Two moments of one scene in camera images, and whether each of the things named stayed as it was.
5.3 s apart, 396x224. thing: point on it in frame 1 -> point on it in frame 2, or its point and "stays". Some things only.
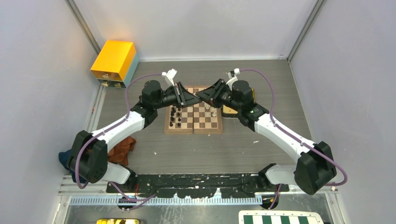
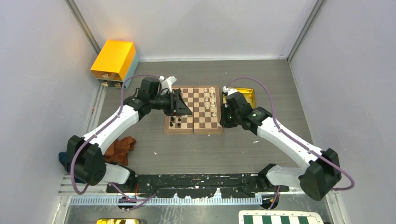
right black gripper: [212, 93] -> [224, 122]
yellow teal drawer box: [116, 64] stays
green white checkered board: [279, 217] stays
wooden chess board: [199, 117] stays
